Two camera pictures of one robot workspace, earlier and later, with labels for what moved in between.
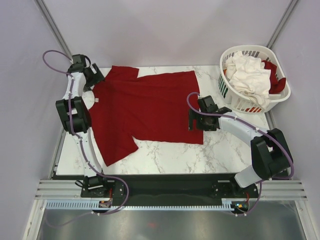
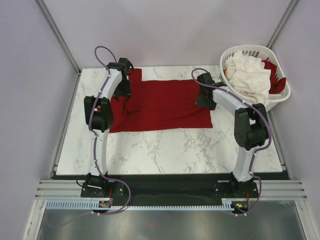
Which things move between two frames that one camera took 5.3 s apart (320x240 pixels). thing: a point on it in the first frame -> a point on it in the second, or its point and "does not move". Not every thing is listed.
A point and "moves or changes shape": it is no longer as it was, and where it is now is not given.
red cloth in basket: (275, 85) does not move
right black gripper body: (201, 122) -> (206, 103)
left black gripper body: (93, 79) -> (123, 89)
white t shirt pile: (249, 76) does not move
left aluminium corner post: (44, 10) does not move
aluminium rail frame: (269, 190) does not move
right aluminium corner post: (292, 6) does not move
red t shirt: (155, 108) moves or changes shape
